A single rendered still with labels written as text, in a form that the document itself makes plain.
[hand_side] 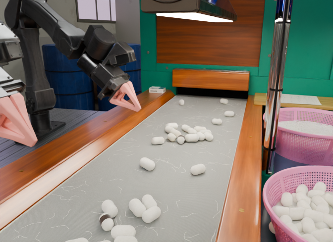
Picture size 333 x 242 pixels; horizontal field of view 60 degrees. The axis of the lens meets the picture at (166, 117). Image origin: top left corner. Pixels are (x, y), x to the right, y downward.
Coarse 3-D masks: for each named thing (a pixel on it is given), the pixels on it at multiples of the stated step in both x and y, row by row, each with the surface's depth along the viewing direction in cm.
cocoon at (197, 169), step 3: (195, 165) 57; (198, 165) 57; (201, 165) 57; (204, 165) 58; (192, 168) 57; (195, 168) 57; (198, 168) 57; (201, 168) 57; (204, 168) 57; (192, 171) 57; (195, 171) 56; (198, 171) 57; (201, 171) 57; (204, 171) 58; (195, 174) 57
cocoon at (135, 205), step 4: (132, 200) 46; (136, 200) 45; (132, 204) 45; (136, 204) 44; (140, 204) 44; (132, 208) 44; (136, 208) 44; (140, 208) 44; (144, 208) 44; (136, 212) 44; (140, 212) 44; (136, 216) 44; (140, 216) 44
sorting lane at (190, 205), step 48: (144, 144) 73; (192, 144) 73; (96, 192) 51; (144, 192) 51; (192, 192) 51; (0, 240) 40; (48, 240) 40; (96, 240) 40; (144, 240) 40; (192, 240) 40
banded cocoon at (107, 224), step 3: (105, 213) 43; (99, 219) 42; (105, 219) 41; (108, 219) 41; (111, 219) 42; (102, 222) 41; (105, 222) 41; (108, 222) 41; (111, 222) 41; (102, 225) 41; (105, 225) 41; (108, 225) 41; (111, 225) 41; (105, 228) 41; (108, 228) 41; (111, 228) 41
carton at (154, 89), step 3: (150, 87) 119; (153, 87) 119; (156, 87) 119; (159, 87) 119; (162, 87) 119; (165, 87) 119; (150, 90) 118; (153, 90) 118; (156, 90) 118; (159, 90) 117; (162, 90) 117; (165, 90) 119; (162, 93) 117
